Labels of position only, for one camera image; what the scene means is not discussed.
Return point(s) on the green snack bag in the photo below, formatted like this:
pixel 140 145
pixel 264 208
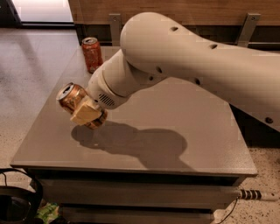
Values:
pixel 47 213

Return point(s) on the black bag with strap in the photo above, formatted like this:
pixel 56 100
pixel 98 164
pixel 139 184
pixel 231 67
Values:
pixel 18 205

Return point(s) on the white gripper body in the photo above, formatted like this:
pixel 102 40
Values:
pixel 101 89

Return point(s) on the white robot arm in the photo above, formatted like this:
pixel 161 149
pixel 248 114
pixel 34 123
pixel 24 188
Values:
pixel 154 47

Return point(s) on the wooden wall panel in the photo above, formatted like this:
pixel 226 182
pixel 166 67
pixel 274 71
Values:
pixel 186 12

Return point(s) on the left metal bracket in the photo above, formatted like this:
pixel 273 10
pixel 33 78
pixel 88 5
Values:
pixel 115 23

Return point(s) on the black white striped handle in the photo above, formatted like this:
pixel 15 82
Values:
pixel 258 195

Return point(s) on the metal bracket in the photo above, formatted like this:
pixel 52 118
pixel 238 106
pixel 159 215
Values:
pixel 115 23
pixel 247 29

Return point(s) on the red orange soda can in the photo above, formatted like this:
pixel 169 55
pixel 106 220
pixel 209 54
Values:
pixel 92 53

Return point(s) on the grey cabinet with drawers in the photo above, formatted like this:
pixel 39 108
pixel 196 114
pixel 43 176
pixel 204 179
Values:
pixel 172 154

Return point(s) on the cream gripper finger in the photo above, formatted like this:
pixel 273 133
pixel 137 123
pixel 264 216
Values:
pixel 88 112

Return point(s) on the gold brown soda can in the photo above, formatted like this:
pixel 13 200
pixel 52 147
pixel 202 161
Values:
pixel 69 97

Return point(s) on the right metal bracket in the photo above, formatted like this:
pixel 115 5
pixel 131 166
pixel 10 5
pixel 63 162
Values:
pixel 247 29

